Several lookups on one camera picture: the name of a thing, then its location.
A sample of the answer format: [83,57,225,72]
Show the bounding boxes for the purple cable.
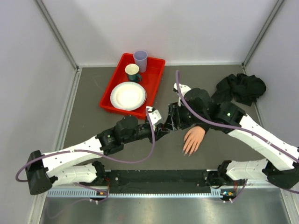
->
[15,106,157,183]
[175,70,299,164]

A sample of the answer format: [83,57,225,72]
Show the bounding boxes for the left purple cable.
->
[15,106,157,183]

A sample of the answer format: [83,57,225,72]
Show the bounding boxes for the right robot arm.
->
[164,84,299,189]

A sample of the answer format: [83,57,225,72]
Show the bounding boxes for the mannequin hand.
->
[183,126,206,155]

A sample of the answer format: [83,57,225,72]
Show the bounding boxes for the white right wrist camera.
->
[173,83,191,106]

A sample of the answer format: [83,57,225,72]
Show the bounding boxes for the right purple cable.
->
[175,70,299,164]

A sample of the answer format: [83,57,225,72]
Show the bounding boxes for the green mug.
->
[126,72,142,83]

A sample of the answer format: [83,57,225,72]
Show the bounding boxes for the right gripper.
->
[164,100,207,132]

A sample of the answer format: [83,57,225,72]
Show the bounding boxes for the white paper plate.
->
[110,82,147,111]

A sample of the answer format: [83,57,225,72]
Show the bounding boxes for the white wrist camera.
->
[146,106,163,125]
[173,83,191,106]

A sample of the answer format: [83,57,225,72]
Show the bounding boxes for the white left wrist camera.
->
[146,106,163,125]

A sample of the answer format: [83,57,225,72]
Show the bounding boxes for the black sleeve cloth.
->
[203,73,266,133]

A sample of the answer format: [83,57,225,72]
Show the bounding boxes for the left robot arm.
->
[25,113,170,195]

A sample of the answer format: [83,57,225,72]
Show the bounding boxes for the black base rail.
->
[106,170,218,194]

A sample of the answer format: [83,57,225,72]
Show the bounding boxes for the lavender plastic cup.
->
[133,50,148,73]

